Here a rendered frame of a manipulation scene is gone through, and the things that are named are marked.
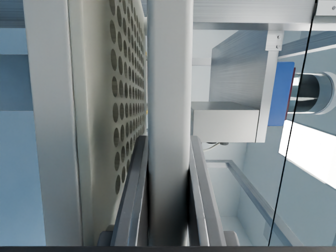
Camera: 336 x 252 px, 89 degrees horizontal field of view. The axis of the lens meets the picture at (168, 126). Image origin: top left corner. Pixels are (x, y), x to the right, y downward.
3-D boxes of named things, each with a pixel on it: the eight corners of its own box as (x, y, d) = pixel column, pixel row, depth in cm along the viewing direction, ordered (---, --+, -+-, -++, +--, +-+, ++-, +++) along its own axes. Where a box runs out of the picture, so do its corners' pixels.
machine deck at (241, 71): (252, 142, 54) (264, 142, 54) (271, 5, 44) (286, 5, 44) (206, 110, 114) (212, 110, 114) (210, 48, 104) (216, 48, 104)
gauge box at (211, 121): (192, 143, 54) (255, 143, 54) (193, 109, 51) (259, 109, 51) (184, 125, 75) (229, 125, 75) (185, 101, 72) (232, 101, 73)
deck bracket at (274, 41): (266, 50, 46) (282, 50, 46) (268, 29, 45) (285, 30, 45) (264, 50, 47) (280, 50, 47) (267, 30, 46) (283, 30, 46)
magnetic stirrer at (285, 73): (261, 130, 56) (288, 130, 56) (271, 61, 51) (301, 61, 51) (236, 117, 75) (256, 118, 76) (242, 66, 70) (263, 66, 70)
